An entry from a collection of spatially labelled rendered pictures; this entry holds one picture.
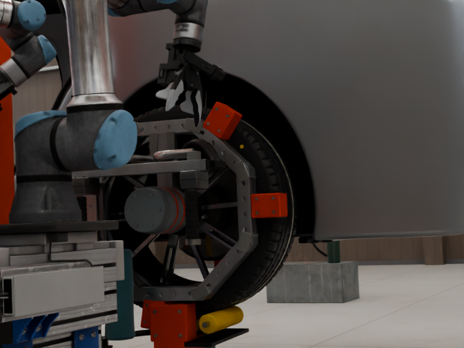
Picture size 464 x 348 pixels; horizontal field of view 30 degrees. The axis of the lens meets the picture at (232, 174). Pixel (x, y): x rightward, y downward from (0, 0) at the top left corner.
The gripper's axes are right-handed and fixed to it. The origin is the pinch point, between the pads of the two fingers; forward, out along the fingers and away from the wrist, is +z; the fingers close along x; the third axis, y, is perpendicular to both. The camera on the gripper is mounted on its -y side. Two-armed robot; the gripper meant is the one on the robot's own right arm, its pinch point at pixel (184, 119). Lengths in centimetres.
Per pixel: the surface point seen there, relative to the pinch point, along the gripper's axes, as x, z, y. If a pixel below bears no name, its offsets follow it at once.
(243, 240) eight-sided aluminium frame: -44, 24, 2
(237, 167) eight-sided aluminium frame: -40.2, 3.5, 4.9
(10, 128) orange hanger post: -15, -2, 70
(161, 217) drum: -26.6, 21.2, 19.7
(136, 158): -24.4, 4.7, 29.5
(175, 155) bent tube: -20.2, 4.5, 13.9
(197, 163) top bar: -21.3, 6.5, 7.4
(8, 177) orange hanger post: -16, 13, 68
